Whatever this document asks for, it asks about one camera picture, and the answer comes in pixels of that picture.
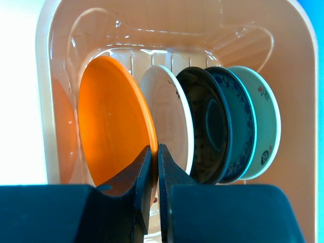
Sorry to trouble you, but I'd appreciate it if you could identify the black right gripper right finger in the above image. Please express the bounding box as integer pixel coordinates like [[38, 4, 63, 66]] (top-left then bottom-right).
[[158, 144, 305, 242]]

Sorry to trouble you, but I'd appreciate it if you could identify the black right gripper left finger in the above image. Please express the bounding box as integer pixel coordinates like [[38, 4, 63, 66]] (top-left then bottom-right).
[[1, 146, 152, 242]]

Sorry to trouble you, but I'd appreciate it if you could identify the cream white plate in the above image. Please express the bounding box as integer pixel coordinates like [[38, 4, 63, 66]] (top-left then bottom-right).
[[140, 65, 194, 174]]

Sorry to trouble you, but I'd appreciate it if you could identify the orange plastic plate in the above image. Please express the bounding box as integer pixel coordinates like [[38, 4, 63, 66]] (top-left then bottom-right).
[[78, 56, 158, 200]]

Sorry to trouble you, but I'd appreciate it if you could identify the orange plastic dish rack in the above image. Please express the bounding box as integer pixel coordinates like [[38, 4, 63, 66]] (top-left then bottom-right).
[[35, 1, 319, 242]]

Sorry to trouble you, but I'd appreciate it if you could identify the blue patterned plate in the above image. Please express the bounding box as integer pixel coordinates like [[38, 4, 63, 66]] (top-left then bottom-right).
[[206, 66, 257, 184]]

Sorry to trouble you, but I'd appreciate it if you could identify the dark brown plate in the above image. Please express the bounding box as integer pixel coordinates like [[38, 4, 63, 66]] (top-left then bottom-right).
[[176, 67, 232, 184]]

